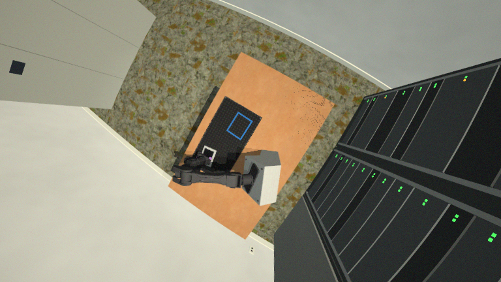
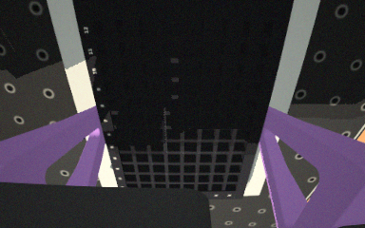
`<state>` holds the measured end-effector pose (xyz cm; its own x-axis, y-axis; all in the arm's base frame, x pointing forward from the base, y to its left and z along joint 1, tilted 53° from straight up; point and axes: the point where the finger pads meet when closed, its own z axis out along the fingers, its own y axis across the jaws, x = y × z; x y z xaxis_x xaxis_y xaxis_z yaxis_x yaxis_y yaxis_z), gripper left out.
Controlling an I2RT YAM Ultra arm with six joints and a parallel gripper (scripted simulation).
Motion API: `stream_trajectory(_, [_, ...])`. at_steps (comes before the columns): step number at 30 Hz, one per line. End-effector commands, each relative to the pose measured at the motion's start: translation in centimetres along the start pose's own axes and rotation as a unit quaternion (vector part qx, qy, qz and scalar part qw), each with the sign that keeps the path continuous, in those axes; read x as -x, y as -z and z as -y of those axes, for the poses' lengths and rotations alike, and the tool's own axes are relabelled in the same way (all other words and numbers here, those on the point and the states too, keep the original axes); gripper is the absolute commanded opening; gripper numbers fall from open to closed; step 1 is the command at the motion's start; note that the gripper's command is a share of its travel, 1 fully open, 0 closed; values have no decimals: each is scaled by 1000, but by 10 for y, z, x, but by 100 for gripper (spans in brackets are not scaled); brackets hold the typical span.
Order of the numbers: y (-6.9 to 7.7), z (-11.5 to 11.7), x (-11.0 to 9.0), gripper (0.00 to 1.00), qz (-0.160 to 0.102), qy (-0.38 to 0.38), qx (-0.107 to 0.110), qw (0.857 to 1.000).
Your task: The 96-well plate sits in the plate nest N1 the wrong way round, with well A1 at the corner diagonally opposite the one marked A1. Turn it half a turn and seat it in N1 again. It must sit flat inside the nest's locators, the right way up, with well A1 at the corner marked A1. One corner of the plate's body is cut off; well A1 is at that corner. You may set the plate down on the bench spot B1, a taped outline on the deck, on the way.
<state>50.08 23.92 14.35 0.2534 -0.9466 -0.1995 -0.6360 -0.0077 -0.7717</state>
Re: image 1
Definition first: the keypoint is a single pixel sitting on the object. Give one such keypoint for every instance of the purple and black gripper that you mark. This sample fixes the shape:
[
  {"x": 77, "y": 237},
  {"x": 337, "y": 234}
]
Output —
[{"x": 204, "y": 158}]

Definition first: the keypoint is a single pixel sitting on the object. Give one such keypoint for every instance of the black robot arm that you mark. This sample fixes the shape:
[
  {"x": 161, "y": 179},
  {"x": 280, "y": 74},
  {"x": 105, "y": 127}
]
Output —
[{"x": 189, "y": 174}]

